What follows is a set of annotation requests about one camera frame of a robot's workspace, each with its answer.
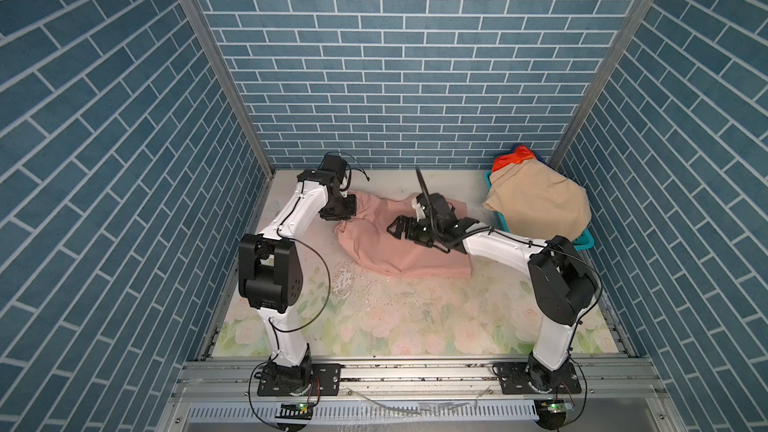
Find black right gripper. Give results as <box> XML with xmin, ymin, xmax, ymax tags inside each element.
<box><xmin>386</xmin><ymin>212</ymin><xmax>443</xmax><ymax>247</ymax></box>

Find pink shorts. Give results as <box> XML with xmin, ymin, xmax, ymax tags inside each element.
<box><xmin>335</xmin><ymin>191</ymin><xmax>472</xmax><ymax>279</ymax></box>

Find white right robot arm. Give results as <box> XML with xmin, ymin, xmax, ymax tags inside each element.
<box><xmin>387</xmin><ymin>215</ymin><xmax>601</xmax><ymax>372</ymax></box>

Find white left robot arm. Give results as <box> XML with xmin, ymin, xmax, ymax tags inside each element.
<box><xmin>237</xmin><ymin>162</ymin><xmax>356</xmax><ymax>369</ymax></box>

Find beige shorts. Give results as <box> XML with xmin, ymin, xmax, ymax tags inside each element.
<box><xmin>483</xmin><ymin>159</ymin><xmax>591</xmax><ymax>241</ymax></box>

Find red shorts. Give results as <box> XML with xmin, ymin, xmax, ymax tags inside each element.
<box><xmin>491</xmin><ymin>144</ymin><xmax>537</xmax><ymax>172</ymax></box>

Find teal plastic laundry basket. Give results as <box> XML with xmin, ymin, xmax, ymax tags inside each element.
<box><xmin>484</xmin><ymin>171</ymin><xmax>595</xmax><ymax>251</ymax></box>

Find left controller board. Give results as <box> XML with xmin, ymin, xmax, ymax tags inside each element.
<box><xmin>274</xmin><ymin>403</ymin><xmax>314</xmax><ymax>432</ymax></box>

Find controller board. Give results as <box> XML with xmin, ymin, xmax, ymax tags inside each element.
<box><xmin>274</xmin><ymin>403</ymin><xmax>314</xmax><ymax>432</ymax></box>
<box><xmin>534</xmin><ymin>399</ymin><xmax>570</xmax><ymax>431</ymax></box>

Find right controller board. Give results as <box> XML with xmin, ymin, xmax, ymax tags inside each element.
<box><xmin>534</xmin><ymin>399</ymin><xmax>570</xmax><ymax>431</ymax></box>

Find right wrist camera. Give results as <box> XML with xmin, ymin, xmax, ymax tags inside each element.
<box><xmin>412</xmin><ymin>193</ymin><xmax>456</xmax><ymax>221</ymax></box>

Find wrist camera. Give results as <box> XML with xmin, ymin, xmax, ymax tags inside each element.
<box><xmin>316</xmin><ymin>153</ymin><xmax>349</xmax><ymax>186</ymax></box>
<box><xmin>412</xmin><ymin>193</ymin><xmax>456</xmax><ymax>221</ymax></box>

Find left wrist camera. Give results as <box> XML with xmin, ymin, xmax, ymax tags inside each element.
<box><xmin>316</xmin><ymin>153</ymin><xmax>349</xmax><ymax>186</ymax></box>

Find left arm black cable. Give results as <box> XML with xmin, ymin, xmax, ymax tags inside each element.
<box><xmin>268</xmin><ymin>236</ymin><xmax>332</xmax><ymax>334</ymax></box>

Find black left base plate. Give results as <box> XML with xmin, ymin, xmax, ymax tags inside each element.
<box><xmin>255</xmin><ymin>363</ymin><xmax>342</xmax><ymax>397</ymax></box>

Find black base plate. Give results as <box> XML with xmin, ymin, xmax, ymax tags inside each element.
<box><xmin>255</xmin><ymin>363</ymin><xmax>342</xmax><ymax>397</ymax></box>
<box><xmin>491</xmin><ymin>361</ymin><xmax>582</xmax><ymax>395</ymax></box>

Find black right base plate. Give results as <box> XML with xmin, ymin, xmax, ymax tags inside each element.
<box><xmin>491</xmin><ymin>361</ymin><xmax>582</xmax><ymax>395</ymax></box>

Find aluminium left corner post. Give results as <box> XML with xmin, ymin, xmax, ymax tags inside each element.
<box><xmin>178</xmin><ymin>0</ymin><xmax>275</xmax><ymax>180</ymax></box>

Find aluminium corner post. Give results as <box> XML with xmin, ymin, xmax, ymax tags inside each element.
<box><xmin>548</xmin><ymin>0</ymin><xmax>654</xmax><ymax>169</ymax></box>
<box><xmin>178</xmin><ymin>0</ymin><xmax>275</xmax><ymax>180</ymax></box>

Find aluminium front rail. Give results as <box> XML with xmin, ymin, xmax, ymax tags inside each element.
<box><xmin>159</xmin><ymin>355</ymin><xmax>683</xmax><ymax>431</ymax></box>

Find aluminium right corner post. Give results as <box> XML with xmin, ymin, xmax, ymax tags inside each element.
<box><xmin>548</xmin><ymin>0</ymin><xmax>654</xmax><ymax>169</ymax></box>

